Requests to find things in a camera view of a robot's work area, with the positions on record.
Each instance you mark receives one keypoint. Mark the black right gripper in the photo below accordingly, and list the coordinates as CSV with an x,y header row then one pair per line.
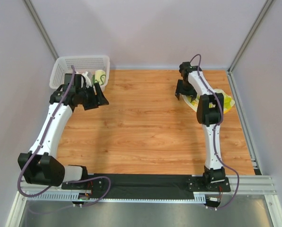
x,y
184,90

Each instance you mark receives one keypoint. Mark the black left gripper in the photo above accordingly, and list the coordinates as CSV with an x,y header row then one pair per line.
x,y
93,97

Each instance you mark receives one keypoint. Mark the green and cream patterned towel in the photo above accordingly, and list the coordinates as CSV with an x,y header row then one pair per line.
x,y
99,77

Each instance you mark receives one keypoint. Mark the yellow and cream towel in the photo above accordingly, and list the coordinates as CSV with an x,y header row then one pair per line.
x,y
193,103

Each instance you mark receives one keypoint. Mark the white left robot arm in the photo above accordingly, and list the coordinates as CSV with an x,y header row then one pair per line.
x,y
40,165

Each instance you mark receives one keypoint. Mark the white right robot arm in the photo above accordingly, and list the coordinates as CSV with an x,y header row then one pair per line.
x,y
209,115

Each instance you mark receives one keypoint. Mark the white perforated plastic basket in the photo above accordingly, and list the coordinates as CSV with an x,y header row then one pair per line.
x,y
85,65

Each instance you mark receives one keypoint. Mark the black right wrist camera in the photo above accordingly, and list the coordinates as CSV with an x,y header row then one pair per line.
x,y
185,65

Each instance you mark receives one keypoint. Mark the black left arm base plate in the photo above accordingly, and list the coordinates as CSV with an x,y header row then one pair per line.
x,y
97,185

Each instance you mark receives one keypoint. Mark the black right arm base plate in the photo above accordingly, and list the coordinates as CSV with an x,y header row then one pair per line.
x,y
198,184

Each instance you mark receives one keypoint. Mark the aluminium front frame rail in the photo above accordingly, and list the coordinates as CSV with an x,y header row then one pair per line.
x,y
249,183

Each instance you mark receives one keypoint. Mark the aluminium left corner post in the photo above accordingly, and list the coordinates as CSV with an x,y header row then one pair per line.
x,y
38,23

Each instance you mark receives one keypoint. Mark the aluminium corner post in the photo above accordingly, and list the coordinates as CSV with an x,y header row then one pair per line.
x,y
260,17
38,23

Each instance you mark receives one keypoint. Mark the aluminium right corner post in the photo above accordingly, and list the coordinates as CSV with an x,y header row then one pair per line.
x,y
260,17

